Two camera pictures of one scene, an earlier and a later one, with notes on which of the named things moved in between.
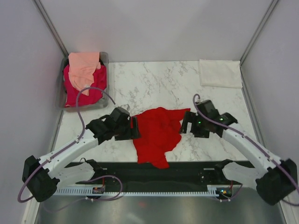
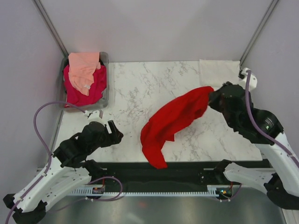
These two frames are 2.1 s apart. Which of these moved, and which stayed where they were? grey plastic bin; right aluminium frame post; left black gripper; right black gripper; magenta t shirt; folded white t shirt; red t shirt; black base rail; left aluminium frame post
Moved: left black gripper; right black gripper; red t shirt
Stayed: right aluminium frame post; black base rail; magenta t shirt; grey plastic bin; left aluminium frame post; folded white t shirt
